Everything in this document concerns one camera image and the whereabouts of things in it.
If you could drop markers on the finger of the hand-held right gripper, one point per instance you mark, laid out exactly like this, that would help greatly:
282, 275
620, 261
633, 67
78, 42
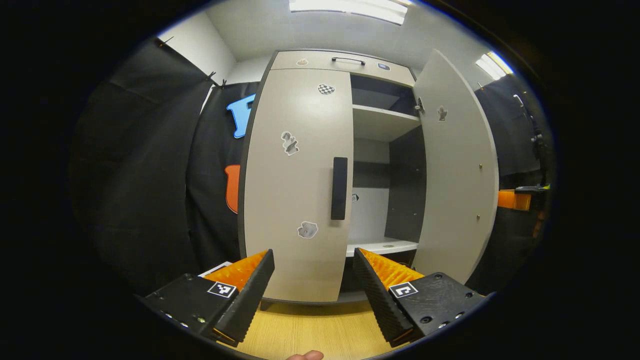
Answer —
512, 200

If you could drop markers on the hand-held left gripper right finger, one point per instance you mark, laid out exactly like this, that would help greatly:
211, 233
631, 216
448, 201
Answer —
377, 300

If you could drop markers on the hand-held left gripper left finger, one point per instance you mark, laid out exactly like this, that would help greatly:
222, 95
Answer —
250, 300

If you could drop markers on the beige cabinet door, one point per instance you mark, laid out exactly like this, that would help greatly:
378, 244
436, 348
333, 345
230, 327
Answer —
455, 175
295, 190

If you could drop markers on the beige double-door shoe cabinet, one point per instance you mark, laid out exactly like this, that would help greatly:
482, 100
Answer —
405, 190

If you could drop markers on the white cabinet shelf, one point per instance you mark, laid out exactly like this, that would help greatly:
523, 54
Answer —
382, 246
380, 122

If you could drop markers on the metal door hinge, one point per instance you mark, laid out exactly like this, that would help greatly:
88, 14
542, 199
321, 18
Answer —
419, 105

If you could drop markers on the beige cabinet drawer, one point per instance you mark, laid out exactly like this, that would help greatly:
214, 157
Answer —
315, 60

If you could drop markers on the black backdrop cloth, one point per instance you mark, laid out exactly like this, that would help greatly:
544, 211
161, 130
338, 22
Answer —
140, 175
510, 250

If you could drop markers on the ceiling light panel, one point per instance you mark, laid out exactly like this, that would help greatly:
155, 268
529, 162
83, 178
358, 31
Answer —
492, 65
350, 7

